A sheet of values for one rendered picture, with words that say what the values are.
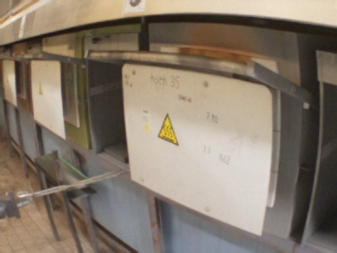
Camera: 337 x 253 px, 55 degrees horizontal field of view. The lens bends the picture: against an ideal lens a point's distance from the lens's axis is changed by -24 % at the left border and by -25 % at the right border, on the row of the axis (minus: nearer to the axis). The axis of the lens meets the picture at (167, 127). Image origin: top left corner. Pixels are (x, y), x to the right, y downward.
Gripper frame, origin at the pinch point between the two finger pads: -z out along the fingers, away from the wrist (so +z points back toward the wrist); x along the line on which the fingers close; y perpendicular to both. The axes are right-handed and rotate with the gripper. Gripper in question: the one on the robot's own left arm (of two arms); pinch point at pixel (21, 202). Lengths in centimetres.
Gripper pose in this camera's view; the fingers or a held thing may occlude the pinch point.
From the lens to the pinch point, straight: 144.5
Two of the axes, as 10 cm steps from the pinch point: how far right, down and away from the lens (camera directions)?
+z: -7.9, 2.3, -5.7
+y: -6.1, -1.9, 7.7
